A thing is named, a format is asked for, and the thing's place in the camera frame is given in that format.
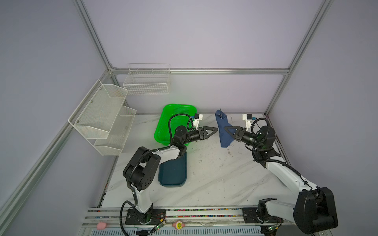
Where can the aluminium frame post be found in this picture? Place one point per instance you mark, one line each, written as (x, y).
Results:
(86, 19)

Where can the green plastic perforated basket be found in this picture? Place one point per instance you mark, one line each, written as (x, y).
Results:
(161, 134)

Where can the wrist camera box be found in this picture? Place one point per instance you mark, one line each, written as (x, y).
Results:
(196, 120)
(248, 119)

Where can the dark teal plastic tray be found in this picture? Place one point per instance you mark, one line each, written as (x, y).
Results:
(173, 173)

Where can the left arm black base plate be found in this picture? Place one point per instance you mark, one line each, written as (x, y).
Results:
(151, 217)

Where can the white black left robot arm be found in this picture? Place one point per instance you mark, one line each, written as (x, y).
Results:
(141, 169)

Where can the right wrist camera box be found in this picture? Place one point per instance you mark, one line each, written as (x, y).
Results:
(248, 119)

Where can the pink toy on rail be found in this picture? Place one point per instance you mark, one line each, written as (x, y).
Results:
(101, 226)

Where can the yellow pink round toy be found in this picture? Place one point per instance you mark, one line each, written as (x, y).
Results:
(178, 225)

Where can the white mesh wall shelf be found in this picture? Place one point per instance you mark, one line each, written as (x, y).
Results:
(104, 119)

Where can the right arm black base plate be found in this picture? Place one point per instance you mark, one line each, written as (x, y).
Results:
(251, 215)

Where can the dark blue paper napkin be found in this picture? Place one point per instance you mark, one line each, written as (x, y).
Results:
(222, 121)

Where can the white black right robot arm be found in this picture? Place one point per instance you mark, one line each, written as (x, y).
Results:
(314, 209)

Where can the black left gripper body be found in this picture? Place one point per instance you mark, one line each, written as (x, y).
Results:
(195, 135)

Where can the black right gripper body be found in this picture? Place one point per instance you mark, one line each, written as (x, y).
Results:
(247, 138)

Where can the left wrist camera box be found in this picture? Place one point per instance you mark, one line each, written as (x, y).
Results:
(196, 120)

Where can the white wire wall basket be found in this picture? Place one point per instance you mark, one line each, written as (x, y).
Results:
(148, 79)

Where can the aluminium front rail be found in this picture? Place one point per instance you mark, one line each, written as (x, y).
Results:
(199, 221)

